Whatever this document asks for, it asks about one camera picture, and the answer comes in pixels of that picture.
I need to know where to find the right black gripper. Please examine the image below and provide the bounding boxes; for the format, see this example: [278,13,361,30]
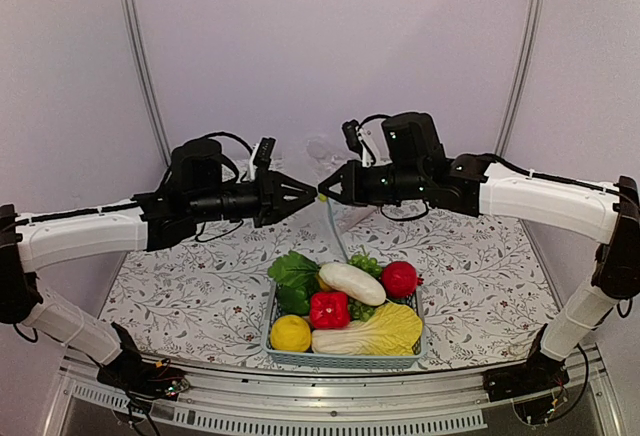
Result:
[317,159,426,208]

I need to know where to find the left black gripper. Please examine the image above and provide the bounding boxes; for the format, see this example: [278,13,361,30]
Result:
[190,167,319,229]

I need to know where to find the white radish with leaves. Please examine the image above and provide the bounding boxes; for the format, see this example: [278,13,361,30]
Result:
[267,251,387,306]

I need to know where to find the blue zipper clear bag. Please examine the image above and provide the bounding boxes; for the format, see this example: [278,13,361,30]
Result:
[318,194,350,262]

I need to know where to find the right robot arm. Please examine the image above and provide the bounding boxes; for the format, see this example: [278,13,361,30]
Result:
[319,112,639,392]

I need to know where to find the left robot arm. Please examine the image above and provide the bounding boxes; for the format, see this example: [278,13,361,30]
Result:
[1,134,317,390]

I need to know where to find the pink zipper clear bag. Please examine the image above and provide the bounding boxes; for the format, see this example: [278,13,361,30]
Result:
[299,136,381,232]

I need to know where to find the green grapes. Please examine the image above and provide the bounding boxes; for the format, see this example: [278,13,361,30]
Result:
[348,246,383,279]

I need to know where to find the yellow lemon back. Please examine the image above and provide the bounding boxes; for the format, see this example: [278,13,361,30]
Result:
[316,276,333,292]

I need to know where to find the yellow lemon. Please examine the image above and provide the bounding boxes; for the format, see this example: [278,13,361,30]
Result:
[316,276,333,292]
[269,315,312,353]

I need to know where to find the green bell pepper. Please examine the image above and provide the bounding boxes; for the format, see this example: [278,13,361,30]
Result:
[276,285,311,316]

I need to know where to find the red bell pepper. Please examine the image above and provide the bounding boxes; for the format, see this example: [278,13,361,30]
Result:
[309,292,351,329]

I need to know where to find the yellow lemon front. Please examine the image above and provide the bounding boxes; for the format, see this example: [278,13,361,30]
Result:
[269,315,312,353]

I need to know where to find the napa cabbage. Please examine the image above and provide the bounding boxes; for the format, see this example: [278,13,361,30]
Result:
[311,303,423,356]

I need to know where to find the light blue plastic basket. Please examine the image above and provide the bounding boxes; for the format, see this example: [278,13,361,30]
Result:
[261,284,427,370]

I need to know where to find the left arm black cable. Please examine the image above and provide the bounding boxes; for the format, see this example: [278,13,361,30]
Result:
[199,130,256,157]

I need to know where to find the front aluminium rail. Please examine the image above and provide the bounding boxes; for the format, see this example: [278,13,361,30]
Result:
[44,348,624,435]

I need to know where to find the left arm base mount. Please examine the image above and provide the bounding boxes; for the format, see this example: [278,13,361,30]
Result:
[97,323,190,400]

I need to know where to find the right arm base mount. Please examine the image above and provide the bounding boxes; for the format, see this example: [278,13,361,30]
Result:
[483,354,569,425]

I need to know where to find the left aluminium frame post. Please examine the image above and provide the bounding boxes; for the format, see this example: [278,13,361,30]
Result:
[120,0,171,167]

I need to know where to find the aluminium frame post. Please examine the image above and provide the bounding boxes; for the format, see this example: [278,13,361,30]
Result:
[494,0,544,157]
[120,0,171,167]

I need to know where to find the right aluminium frame post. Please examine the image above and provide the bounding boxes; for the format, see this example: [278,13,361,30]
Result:
[494,0,544,157]

